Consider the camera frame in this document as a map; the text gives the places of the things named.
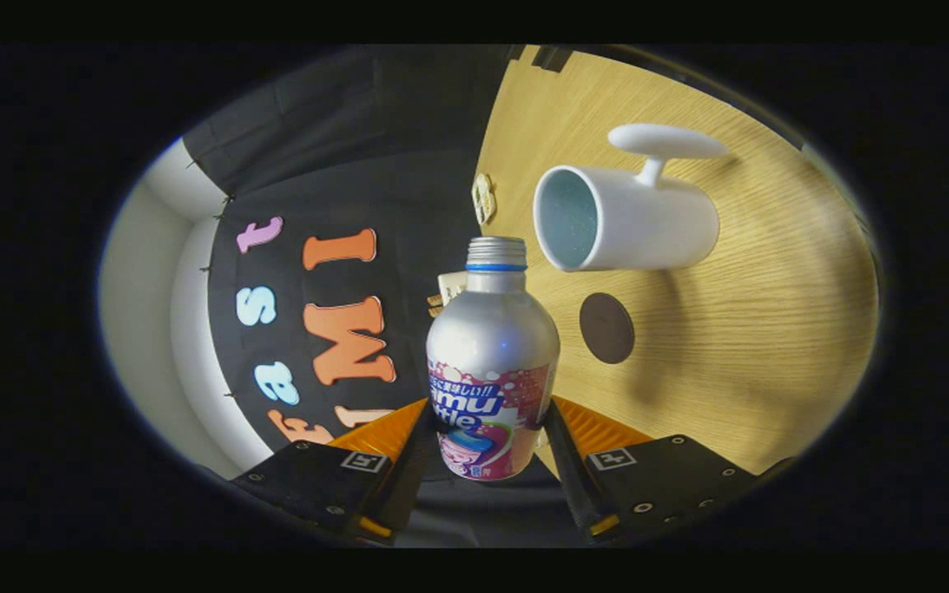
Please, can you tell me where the small white divided tray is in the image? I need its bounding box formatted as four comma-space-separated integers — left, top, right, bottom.
471, 172, 498, 226

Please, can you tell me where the round brown coaster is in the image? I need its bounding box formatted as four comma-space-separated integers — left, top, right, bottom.
579, 292, 636, 365

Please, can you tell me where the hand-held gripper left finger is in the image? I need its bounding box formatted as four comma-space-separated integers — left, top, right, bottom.
231, 398, 436, 546

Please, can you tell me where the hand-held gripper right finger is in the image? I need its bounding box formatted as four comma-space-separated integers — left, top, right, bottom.
542, 398, 797, 545

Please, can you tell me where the white cup blue inside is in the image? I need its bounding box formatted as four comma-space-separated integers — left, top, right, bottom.
533, 124, 729, 273

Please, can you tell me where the black backdrop cloth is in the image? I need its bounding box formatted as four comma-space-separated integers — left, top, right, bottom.
182, 45, 578, 549

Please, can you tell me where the white toaster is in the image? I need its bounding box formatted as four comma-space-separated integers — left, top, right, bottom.
437, 272, 469, 310

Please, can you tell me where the wooden table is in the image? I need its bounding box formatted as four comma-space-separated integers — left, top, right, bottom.
474, 45, 881, 477

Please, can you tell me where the silver juice bottle pink label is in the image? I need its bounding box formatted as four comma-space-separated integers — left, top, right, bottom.
426, 236, 562, 482

